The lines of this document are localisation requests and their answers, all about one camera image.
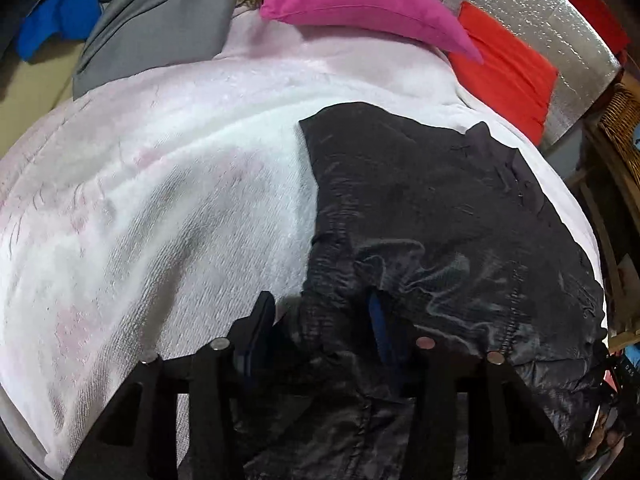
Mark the grey garment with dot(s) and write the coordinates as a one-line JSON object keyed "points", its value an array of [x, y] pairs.
{"points": [[165, 20]]}

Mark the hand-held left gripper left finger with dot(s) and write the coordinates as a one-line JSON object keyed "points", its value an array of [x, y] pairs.
{"points": [[257, 330]]}

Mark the black quilted jacket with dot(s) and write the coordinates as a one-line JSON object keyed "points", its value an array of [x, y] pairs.
{"points": [[425, 210]]}

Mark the white fleece blanket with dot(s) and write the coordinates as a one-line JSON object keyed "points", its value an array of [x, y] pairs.
{"points": [[150, 210]]}

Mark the blue garment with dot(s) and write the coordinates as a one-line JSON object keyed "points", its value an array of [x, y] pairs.
{"points": [[55, 20]]}

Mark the red pillow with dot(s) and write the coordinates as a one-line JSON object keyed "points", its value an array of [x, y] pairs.
{"points": [[500, 75]]}

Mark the silver foil insulation board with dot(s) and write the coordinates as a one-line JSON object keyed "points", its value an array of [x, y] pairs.
{"points": [[550, 20]]}

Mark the red cloth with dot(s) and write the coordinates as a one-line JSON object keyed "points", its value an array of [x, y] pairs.
{"points": [[585, 5]]}

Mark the wicker basket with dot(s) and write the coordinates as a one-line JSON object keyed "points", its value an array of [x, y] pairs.
{"points": [[622, 120]]}

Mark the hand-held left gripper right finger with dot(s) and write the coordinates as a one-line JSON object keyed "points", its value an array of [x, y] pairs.
{"points": [[378, 330]]}

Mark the person's right hand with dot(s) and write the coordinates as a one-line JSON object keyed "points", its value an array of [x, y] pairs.
{"points": [[605, 435]]}

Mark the wooden bench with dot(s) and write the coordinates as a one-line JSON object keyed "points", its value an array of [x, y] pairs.
{"points": [[597, 220]]}

